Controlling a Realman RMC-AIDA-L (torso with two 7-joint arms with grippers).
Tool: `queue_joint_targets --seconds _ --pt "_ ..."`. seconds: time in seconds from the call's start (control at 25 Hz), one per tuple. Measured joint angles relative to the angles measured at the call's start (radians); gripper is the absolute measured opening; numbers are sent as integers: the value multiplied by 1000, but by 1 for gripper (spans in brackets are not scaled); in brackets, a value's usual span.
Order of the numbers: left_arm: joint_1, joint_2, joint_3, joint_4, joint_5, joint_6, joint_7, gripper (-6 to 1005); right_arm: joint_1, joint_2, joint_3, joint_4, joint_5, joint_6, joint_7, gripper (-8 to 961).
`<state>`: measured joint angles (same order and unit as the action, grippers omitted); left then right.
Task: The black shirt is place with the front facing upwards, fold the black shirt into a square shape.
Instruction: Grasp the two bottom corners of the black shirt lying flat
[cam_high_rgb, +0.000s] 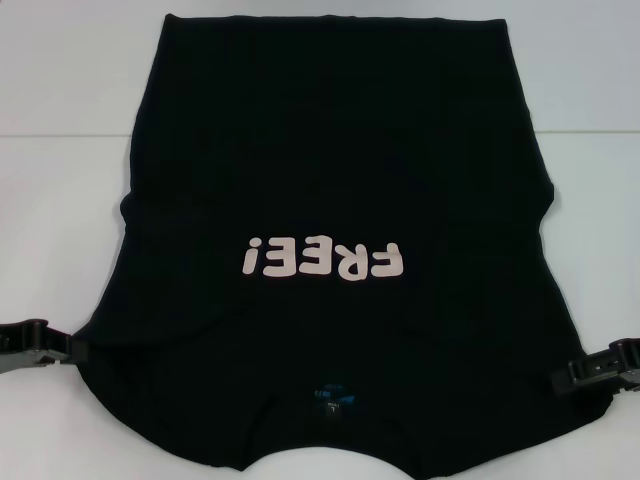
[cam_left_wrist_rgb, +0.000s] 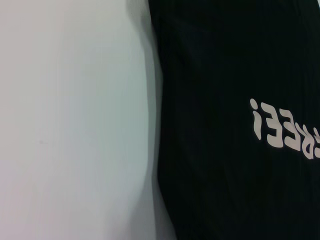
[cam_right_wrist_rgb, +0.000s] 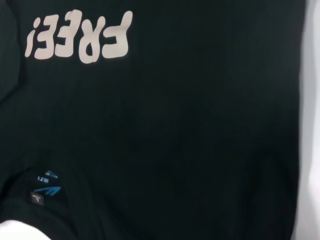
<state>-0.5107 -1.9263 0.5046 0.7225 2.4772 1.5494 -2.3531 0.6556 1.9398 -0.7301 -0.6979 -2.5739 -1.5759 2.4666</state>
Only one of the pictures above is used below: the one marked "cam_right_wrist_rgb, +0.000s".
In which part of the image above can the black t-shirt with FREE print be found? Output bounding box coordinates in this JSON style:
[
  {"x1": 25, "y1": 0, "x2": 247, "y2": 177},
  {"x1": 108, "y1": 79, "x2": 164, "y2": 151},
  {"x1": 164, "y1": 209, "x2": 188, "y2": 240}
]
[{"x1": 0, "y1": 0, "x2": 313, "y2": 240}]

